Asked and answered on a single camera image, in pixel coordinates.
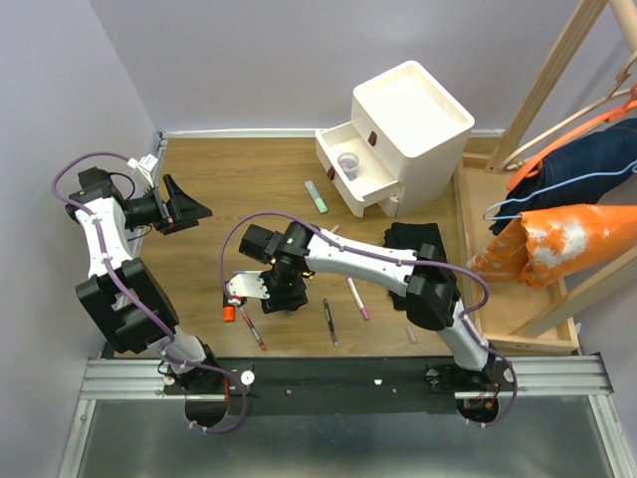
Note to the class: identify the white bottom drawer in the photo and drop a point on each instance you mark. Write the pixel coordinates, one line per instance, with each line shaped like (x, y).
(370, 187)

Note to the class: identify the pink tip marker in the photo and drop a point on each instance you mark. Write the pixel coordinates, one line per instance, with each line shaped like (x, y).
(357, 298)

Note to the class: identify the black mounting base bar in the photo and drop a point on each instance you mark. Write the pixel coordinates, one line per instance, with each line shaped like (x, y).
(305, 386)

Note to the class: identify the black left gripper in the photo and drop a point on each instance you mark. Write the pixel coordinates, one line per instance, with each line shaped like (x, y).
(184, 209)

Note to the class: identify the red pen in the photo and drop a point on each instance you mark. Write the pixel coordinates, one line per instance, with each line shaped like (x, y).
(252, 328)

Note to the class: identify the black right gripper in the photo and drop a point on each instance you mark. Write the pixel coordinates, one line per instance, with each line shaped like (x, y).
(278, 303)

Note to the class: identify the orange black highlighter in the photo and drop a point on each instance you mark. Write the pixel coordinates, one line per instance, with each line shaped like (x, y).
(228, 310)

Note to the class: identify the orange hanger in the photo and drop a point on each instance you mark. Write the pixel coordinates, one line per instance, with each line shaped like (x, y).
(533, 165)

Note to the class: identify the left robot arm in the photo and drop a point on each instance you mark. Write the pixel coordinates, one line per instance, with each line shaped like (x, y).
(120, 294)

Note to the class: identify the dark purple pen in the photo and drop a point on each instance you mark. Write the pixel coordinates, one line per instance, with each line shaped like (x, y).
(330, 322)

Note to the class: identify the translucent purple cup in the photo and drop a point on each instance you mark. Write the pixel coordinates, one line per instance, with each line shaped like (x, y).
(349, 164)

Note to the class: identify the small clear tube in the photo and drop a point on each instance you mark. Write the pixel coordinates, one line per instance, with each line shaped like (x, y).
(410, 336)

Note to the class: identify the black folded cloth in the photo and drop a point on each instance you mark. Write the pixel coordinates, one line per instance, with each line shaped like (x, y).
(414, 236)

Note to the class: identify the dark blue jeans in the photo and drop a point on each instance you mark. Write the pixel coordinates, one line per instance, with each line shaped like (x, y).
(580, 172)

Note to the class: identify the orange white garment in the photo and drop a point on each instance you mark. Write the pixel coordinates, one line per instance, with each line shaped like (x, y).
(543, 246)

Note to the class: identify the green grey highlighter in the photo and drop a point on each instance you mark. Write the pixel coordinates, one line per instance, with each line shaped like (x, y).
(316, 197)

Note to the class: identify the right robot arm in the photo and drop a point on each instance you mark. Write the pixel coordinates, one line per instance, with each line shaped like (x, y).
(420, 277)

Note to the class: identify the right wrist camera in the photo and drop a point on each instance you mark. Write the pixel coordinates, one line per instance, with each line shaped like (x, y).
(246, 285)

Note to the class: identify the wooden hanger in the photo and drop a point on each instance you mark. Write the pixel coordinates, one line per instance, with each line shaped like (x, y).
(511, 162)

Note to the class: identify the white drawer cabinet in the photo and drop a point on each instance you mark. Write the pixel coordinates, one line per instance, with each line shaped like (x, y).
(421, 132)

